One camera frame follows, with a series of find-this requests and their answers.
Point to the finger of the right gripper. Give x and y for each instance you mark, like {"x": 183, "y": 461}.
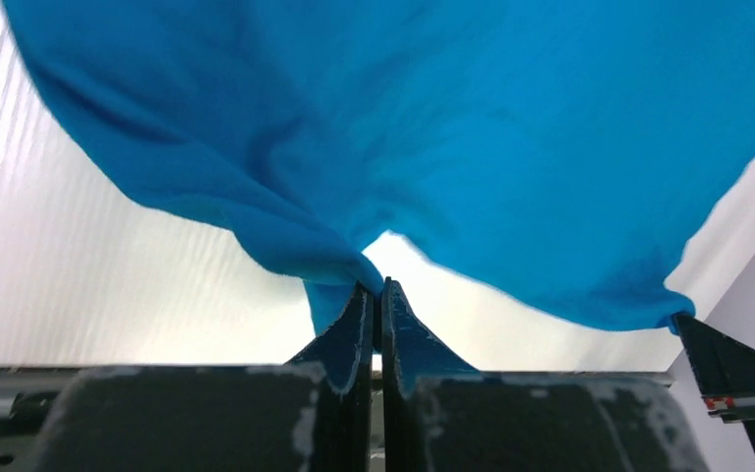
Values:
{"x": 723, "y": 368}

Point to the blue t shirt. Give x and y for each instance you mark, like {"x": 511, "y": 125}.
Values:
{"x": 563, "y": 152}

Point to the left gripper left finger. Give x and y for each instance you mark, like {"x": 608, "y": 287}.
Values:
{"x": 345, "y": 365}

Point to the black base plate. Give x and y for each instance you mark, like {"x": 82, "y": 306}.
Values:
{"x": 243, "y": 418}

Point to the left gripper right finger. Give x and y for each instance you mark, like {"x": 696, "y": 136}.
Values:
{"x": 409, "y": 351}

